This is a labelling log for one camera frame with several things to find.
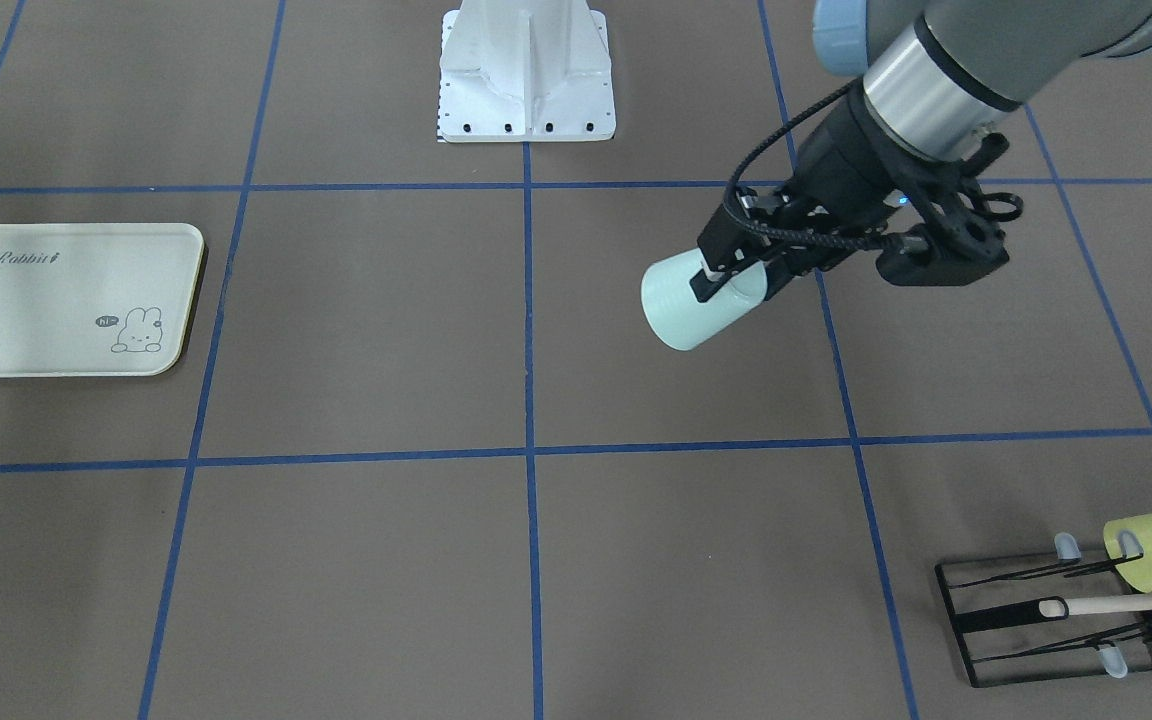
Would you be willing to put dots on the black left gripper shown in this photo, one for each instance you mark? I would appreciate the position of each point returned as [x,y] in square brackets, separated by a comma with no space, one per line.
[841,150]

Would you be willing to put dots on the light green cup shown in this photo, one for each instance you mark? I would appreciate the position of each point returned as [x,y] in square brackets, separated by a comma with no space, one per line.
[673,311]

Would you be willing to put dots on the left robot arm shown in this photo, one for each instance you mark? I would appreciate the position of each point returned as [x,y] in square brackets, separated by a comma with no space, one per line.
[936,76]

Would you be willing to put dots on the cream rabbit print tray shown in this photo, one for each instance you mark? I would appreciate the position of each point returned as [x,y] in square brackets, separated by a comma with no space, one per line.
[96,299]

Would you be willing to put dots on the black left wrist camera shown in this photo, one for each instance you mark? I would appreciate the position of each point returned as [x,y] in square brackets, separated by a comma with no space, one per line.
[959,239]

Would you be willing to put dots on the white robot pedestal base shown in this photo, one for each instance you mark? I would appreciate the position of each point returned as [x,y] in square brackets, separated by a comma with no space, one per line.
[525,72]

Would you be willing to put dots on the black wire cup rack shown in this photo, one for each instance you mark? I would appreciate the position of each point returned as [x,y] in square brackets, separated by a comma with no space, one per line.
[1032,618]

